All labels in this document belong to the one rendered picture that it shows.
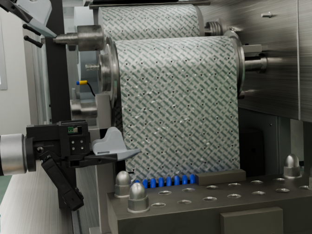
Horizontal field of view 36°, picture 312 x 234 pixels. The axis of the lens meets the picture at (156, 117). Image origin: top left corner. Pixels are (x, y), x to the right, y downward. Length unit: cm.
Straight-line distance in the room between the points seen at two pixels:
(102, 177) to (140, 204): 26
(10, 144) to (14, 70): 561
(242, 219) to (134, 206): 17
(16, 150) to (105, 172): 22
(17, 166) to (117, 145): 18
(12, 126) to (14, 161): 565
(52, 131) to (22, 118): 562
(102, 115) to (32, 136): 16
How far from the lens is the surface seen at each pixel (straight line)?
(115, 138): 90
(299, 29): 92
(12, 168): 89
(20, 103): 650
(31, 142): 89
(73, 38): 120
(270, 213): 79
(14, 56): 649
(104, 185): 102
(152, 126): 93
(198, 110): 95
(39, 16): 92
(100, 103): 98
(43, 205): 133
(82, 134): 88
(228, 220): 77
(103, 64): 93
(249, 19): 112
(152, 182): 91
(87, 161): 88
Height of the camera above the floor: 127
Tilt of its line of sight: 7 degrees down
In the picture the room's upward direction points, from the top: 3 degrees counter-clockwise
